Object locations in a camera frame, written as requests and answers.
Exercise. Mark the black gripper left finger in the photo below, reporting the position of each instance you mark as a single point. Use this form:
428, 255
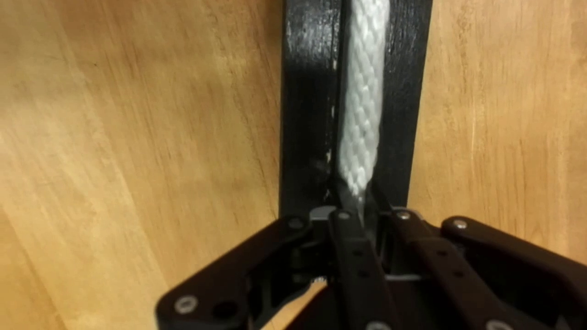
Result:
244, 268

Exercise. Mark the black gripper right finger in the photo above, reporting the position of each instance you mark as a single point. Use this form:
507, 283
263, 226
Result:
520, 275

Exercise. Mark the black rail platform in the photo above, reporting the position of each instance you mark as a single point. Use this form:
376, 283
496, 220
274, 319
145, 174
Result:
305, 110

